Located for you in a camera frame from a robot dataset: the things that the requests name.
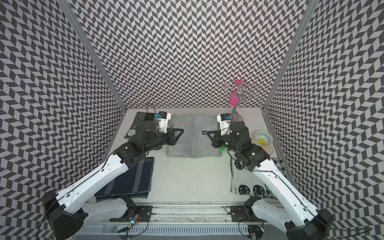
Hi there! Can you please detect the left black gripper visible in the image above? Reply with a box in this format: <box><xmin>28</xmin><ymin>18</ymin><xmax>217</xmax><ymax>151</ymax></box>
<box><xmin>144</xmin><ymin>128</ymin><xmax>184</xmax><ymax>154</ymax></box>

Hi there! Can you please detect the grey knitted scarf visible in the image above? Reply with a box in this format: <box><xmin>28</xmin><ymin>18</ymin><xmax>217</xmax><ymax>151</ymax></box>
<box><xmin>167</xmin><ymin>115</ymin><xmax>222</xmax><ymax>159</ymax></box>

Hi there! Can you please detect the smiley black white scarf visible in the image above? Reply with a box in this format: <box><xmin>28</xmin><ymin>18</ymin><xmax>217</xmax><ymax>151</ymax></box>
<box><xmin>229</xmin><ymin>154</ymin><xmax>277</xmax><ymax>200</ymax></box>

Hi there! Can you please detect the navy striped scarf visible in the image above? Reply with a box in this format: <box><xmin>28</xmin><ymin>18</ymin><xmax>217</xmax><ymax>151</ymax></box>
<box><xmin>95</xmin><ymin>157</ymin><xmax>155</xmax><ymax>201</ymax></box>

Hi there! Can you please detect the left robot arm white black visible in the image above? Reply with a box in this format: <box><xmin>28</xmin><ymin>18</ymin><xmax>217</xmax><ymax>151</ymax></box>
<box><xmin>41</xmin><ymin>121</ymin><xmax>184</xmax><ymax>240</ymax></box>

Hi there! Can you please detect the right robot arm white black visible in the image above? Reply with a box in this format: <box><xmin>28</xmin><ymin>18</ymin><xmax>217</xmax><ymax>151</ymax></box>
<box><xmin>202</xmin><ymin>122</ymin><xmax>334</xmax><ymax>240</ymax></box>

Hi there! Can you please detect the grey black checked scarf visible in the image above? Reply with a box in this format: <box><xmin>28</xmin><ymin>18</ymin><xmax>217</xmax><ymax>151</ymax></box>
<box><xmin>124</xmin><ymin>112</ymin><xmax>152</xmax><ymax>139</ymax></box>

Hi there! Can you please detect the chrome glass holder stand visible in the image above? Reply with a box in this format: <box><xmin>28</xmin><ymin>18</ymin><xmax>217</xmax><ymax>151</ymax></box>
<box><xmin>223</xmin><ymin>80</ymin><xmax>256</xmax><ymax>122</ymax></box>

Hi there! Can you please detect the patterned ceramic bowl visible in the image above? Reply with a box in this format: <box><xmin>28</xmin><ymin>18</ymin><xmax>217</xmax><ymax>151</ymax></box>
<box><xmin>253</xmin><ymin>130</ymin><xmax>273</xmax><ymax>146</ymax></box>

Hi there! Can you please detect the pink transparent cup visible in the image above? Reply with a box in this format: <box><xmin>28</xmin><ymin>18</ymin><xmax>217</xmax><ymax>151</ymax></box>
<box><xmin>261</xmin><ymin>144</ymin><xmax>274</xmax><ymax>156</ymax></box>

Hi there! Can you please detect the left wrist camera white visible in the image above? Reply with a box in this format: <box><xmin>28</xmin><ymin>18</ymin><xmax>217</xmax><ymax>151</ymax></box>
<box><xmin>155</xmin><ymin>111</ymin><xmax>172</xmax><ymax>134</ymax></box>

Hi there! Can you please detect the aluminium front rail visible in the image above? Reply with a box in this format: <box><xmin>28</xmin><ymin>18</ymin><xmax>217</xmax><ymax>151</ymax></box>
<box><xmin>67</xmin><ymin>202</ymin><xmax>316</xmax><ymax>226</ymax></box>

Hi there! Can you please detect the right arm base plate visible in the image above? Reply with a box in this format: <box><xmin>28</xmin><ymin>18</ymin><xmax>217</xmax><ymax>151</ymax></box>
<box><xmin>230</xmin><ymin>206</ymin><xmax>261</xmax><ymax>223</ymax></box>

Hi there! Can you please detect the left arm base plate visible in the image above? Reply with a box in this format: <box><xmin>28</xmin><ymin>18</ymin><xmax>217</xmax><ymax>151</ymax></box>
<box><xmin>110</xmin><ymin>206</ymin><xmax>153</xmax><ymax>223</ymax></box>

